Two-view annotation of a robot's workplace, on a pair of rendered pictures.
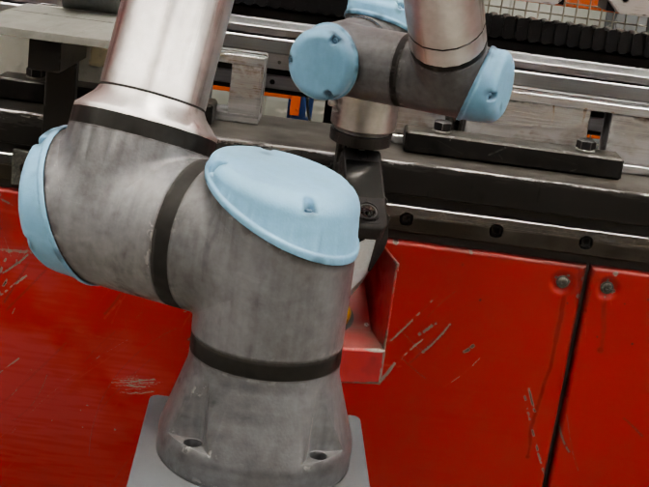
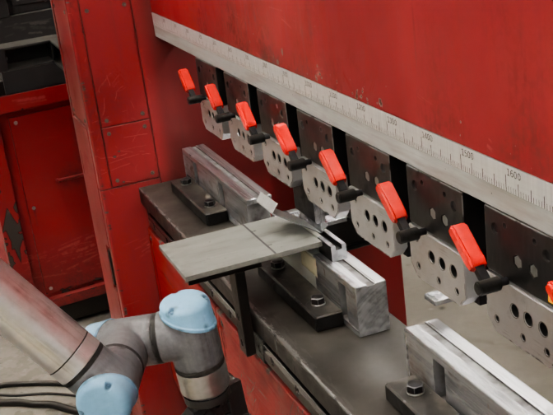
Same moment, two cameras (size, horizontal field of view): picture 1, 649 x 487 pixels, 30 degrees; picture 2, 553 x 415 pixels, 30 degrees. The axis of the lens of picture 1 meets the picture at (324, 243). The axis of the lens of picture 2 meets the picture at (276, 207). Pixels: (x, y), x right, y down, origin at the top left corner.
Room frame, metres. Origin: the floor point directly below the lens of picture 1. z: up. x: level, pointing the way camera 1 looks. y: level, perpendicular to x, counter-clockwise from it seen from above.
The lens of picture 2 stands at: (1.06, -1.36, 1.71)
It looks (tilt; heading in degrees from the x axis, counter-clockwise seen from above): 20 degrees down; 71
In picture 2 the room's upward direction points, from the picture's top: 7 degrees counter-clockwise
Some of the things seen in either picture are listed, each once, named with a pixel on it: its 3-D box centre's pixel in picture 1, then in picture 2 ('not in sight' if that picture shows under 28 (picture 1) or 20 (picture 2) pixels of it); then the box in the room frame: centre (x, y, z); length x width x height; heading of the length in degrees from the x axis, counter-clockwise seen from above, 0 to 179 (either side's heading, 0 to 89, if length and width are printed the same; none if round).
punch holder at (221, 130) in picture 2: not in sight; (226, 95); (1.71, 0.79, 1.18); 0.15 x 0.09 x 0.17; 90
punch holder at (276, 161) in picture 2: not in sight; (295, 133); (1.71, 0.39, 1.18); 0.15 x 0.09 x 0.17; 90
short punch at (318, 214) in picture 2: not in sight; (309, 202); (1.71, 0.37, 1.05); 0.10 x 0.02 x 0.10; 90
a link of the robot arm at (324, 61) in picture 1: (352, 61); (123, 348); (1.26, 0.00, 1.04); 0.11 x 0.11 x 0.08; 68
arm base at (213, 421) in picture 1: (260, 393); not in sight; (0.87, 0.03, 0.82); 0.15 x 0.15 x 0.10
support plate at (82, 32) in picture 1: (68, 24); (239, 245); (1.56, 0.36, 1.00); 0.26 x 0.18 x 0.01; 0
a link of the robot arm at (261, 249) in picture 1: (268, 247); not in sight; (0.87, 0.04, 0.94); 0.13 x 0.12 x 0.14; 68
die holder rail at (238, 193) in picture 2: not in sight; (225, 188); (1.71, 0.91, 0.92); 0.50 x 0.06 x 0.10; 90
